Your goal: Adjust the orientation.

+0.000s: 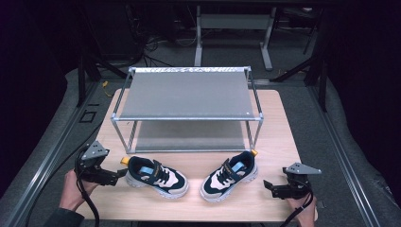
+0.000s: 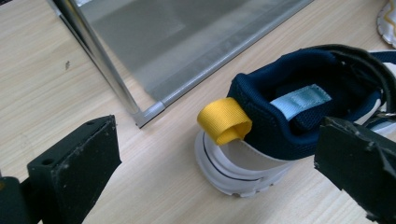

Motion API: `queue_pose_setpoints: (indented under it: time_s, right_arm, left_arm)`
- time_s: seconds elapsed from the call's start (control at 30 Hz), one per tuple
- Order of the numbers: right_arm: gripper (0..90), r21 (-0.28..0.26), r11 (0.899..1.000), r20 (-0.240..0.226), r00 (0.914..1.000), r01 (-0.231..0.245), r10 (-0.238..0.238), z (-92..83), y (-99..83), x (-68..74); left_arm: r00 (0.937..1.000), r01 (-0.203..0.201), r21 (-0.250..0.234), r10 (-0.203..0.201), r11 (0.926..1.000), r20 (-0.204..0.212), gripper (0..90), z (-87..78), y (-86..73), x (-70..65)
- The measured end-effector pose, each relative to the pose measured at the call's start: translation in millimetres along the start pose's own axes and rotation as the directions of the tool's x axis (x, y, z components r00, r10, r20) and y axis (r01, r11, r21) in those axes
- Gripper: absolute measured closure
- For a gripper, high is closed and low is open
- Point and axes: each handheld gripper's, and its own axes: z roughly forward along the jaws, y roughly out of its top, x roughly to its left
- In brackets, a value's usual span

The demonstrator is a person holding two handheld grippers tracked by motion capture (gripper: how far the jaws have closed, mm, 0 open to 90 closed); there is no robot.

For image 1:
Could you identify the navy white child sneaker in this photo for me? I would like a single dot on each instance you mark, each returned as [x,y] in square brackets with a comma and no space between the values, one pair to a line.
[164,179]
[227,179]

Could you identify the grey two-tier shoe rack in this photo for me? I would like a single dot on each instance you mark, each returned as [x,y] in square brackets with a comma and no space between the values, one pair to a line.
[189,97]

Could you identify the yellow floor connector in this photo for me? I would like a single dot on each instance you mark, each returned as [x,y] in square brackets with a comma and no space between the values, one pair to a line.
[105,84]

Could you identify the aluminium floor rail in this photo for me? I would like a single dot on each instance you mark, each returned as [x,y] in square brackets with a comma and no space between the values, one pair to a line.
[47,160]
[346,157]

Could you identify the person's left hand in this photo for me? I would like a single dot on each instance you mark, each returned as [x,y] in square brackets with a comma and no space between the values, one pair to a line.
[71,192]

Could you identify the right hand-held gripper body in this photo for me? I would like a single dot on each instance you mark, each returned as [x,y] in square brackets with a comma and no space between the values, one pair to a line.
[298,187]

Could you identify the person's right hand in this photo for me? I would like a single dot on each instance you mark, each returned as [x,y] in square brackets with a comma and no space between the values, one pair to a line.
[304,211]

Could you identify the black metal stand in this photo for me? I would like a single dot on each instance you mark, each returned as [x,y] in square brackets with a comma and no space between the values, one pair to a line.
[90,72]
[310,72]

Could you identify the grey metal desk frame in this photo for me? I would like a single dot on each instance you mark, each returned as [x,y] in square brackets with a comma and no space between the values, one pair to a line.
[233,22]

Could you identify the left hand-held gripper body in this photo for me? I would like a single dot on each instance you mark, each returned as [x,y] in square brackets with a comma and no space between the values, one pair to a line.
[93,164]

